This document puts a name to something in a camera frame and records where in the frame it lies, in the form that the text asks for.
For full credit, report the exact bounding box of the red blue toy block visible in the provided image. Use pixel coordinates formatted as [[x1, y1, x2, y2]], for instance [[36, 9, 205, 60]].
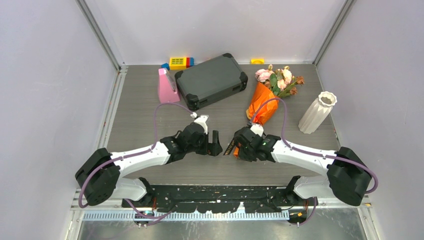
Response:
[[185, 57, 195, 68]]

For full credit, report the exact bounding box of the white ribbed vase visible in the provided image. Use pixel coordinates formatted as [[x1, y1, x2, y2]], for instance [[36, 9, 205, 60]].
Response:
[[298, 91, 338, 134]]

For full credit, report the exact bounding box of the orange flower bouquet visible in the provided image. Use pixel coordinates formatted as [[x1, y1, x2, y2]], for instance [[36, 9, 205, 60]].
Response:
[[246, 64, 305, 126]]

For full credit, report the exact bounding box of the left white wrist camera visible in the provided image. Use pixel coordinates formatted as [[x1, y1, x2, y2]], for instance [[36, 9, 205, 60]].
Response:
[[190, 112, 209, 134]]

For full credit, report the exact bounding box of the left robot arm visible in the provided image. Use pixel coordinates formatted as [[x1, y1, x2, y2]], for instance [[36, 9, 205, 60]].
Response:
[[75, 122, 223, 208]]

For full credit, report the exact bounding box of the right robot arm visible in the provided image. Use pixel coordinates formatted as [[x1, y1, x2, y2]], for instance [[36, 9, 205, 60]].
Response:
[[225, 124, 372, 207]]

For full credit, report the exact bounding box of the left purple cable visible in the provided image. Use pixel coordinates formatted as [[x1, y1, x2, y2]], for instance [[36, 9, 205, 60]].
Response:
[[78, 101, 198, 210]]

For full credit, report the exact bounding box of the purple cable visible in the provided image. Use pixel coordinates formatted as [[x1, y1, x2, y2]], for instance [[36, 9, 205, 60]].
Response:
[[250, 97, 379, 195], [78, 101, 198, 210]]

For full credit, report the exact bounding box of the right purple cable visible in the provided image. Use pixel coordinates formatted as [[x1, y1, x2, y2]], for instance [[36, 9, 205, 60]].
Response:
[[250, 97, 379, 195]]

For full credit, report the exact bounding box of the dark grey hard case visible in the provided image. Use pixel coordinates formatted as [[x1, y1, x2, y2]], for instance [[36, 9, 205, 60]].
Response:
[[174, 53, 248, 111]]

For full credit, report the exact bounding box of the yellow toy block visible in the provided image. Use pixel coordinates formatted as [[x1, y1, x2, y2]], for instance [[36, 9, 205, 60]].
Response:
[[169, 57, 190, 71]]

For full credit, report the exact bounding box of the small yellow toy piece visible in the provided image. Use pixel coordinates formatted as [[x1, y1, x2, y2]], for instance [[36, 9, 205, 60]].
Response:
[[250, 58, 265, 65]]

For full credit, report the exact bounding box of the black ribbon gold lettering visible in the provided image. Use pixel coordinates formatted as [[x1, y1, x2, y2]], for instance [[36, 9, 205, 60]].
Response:
[[223, 138, 235, 156]]

